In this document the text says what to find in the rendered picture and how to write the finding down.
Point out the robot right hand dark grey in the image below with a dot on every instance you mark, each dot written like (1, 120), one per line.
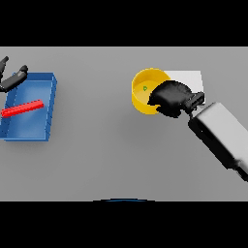
(171, 96)

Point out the robot left hand dark grey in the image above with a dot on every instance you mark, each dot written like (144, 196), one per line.
(14, 79)

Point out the yellow bowl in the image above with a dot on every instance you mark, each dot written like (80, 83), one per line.
(143, 92)

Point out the robot right arm light grey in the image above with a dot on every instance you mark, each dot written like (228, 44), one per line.
(223, 137)

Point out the green nut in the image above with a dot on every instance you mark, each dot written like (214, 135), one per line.
(145, 88)

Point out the red beaker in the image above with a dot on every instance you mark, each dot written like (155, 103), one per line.
(22, 108)

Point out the blue tray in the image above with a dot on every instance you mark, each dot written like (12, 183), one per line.
(29, 108)

